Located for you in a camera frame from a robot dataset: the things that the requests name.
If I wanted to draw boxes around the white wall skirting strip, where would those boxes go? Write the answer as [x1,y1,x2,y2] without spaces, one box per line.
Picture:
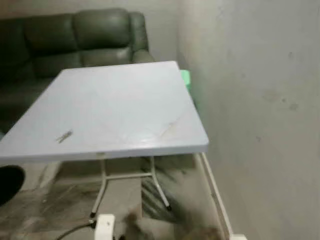
[199,152,235,238]

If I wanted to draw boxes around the dark green leather sofa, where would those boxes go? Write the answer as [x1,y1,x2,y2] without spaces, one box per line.
[0,7,156,136]

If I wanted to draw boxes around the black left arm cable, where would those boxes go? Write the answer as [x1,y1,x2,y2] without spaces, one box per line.
[54,220,97,240]

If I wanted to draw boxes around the light green plastic chair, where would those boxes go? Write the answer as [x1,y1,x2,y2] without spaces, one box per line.
[180,69,197,108]

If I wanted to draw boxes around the black round object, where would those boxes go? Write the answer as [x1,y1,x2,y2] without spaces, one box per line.
[0,165,26,207]

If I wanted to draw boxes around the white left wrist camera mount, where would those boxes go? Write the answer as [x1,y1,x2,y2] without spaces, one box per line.
[94,214,117,240]

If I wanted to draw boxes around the white folding table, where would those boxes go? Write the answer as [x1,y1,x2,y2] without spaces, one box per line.
[0,61,210,223]

